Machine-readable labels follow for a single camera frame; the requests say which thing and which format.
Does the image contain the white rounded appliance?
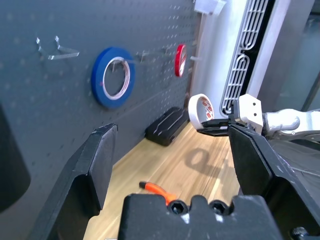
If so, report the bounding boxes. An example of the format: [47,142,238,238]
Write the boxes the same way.
[189,0,279,121]

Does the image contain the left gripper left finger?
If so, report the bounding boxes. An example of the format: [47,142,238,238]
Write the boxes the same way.
[26,122,119,240]

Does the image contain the orange black pliers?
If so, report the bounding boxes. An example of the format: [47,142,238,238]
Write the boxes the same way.
[138,180,177,207]

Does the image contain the grey perforated pegboard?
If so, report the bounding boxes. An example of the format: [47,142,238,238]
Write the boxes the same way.
[0,0,201,240]

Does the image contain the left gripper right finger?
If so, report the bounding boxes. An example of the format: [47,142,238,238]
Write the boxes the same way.
[226,124,320,240]

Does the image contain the silver wire pliers holder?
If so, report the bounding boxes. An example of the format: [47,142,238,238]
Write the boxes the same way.
[34,35,81,61]

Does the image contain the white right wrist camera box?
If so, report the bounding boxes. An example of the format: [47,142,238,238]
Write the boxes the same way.
[236,94,264,136]

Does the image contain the white tape roll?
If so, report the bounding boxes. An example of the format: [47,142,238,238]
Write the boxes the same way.
[187,93,216,131]

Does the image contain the black plastic tool case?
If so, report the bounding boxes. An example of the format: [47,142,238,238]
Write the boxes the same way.
[144,106,190,147]

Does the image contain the red tape roll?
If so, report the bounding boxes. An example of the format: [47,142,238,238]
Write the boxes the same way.
[173,43,188,78]

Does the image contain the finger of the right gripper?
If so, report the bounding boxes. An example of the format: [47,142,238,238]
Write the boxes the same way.
[203,118,231,127]
[196,124,231,138]

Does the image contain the blue tape roll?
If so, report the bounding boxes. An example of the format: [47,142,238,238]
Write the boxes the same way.
[90,46,137,110]

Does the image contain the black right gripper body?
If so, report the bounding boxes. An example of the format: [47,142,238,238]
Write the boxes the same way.
[228,99,245,126]

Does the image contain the black plastic tool cup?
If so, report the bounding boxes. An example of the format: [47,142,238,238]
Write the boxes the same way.
[0,101,32,214]

